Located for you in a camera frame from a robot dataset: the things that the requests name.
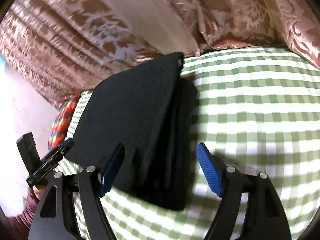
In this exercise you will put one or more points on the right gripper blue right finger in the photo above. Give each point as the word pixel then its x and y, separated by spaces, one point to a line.
pixel 264 217

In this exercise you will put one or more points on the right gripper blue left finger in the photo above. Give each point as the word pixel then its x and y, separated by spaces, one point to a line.
pixel 55 214

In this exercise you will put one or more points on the black pants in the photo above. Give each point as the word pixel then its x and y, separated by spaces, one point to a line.
pixel 148 109

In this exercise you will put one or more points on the person's left hand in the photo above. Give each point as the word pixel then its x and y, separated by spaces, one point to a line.
pixel 39 191

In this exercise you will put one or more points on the colourful patchwork pillow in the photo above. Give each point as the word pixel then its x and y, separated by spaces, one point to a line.
pixel 61 123

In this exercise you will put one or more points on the brown floral curtain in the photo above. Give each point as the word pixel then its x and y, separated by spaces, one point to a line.
pixel 62 47

